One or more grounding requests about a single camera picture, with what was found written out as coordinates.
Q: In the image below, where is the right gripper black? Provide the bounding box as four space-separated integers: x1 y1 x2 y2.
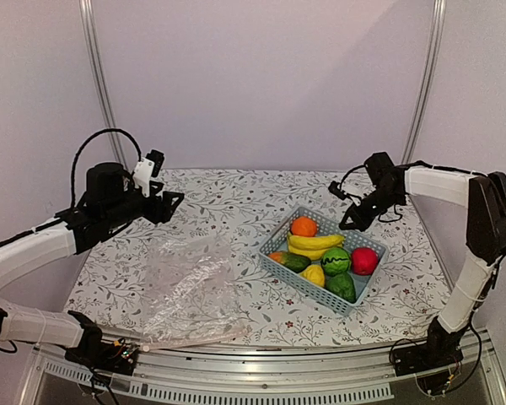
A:
340 186 404 232

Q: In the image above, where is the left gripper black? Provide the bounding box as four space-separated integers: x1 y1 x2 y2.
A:
104 181 185 230

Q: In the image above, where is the green toy watermelon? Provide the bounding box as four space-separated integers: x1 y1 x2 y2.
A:
320 247 352 277

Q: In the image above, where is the yellow toy banana bunch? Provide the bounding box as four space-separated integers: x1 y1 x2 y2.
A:
287 233 345 261

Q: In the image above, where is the clear zip top bag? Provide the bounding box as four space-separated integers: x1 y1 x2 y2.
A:
141 236 249 352

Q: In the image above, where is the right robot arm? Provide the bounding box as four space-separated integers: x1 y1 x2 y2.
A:
339 152 506 368

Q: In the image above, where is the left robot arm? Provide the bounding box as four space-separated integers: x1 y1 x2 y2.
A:
0 158 184 366

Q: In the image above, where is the red toy apple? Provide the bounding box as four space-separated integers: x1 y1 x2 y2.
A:
351 247 379 276

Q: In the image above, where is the orange toy fruit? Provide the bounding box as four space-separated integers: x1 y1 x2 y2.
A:
290 216 318 237

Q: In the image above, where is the green toy pepper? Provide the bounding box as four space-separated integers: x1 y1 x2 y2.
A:
326 273 357 303

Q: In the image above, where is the yellow toy pear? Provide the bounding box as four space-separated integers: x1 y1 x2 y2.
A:
299 264 326 289

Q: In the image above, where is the green orange toy mango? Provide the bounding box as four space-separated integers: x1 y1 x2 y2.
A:
268 251 312 273

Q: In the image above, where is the light blue plastic basket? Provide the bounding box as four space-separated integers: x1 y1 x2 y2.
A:
259 206 388 316

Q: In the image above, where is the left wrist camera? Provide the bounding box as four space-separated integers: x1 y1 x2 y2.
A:
132 149 164 197

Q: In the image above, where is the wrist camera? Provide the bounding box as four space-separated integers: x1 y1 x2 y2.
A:
328 181 347 201
132 149 164 197

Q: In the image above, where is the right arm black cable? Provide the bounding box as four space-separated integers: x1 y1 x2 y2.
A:
336 162 401 223

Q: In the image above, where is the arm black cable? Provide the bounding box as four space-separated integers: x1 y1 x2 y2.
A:
70 127 144 208
336 162 401 223

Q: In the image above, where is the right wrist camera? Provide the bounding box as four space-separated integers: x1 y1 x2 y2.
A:
328 181 347 201

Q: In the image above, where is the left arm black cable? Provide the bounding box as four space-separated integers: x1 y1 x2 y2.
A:
70 127 144 208

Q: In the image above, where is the front aluminium rail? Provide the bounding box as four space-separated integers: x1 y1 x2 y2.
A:
16 330 506 404

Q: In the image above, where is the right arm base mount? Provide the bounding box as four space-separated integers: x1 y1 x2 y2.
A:
389 329 464 397

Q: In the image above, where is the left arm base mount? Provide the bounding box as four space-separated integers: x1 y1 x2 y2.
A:
65 310 138 376

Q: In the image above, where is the left aluminium frame post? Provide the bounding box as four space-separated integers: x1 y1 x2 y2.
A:
78 0 127 170

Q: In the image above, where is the aluminium frame post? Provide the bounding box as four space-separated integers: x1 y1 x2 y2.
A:
78 0 127 170
401 0 447 164

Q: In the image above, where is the right aluminium frame post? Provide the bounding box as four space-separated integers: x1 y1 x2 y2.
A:
401 0 447 164

